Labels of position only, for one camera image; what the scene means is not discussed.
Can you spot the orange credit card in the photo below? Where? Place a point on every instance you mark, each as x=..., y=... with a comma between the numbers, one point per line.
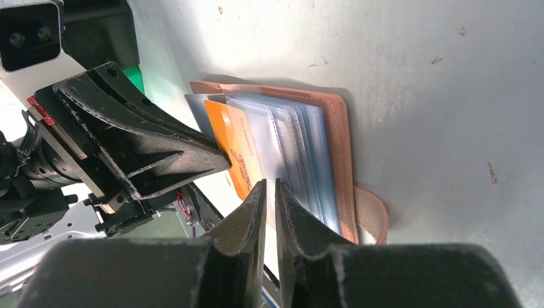
x=243, y=131

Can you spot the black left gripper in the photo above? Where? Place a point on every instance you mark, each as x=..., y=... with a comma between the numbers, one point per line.
x=98, y=129

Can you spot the tan leather card holder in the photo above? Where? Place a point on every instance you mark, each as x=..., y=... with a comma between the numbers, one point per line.
x=311, y=132

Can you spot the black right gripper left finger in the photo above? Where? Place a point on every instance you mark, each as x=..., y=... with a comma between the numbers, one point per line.
x=222, y=268

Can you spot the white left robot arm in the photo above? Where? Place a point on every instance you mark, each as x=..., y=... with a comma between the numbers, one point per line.
x=32, y=58

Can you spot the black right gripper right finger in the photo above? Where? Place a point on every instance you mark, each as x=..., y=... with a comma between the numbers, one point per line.
x=319, y=268

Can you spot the green plastic bin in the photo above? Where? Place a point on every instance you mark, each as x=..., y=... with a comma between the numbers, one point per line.
x=135, y=76

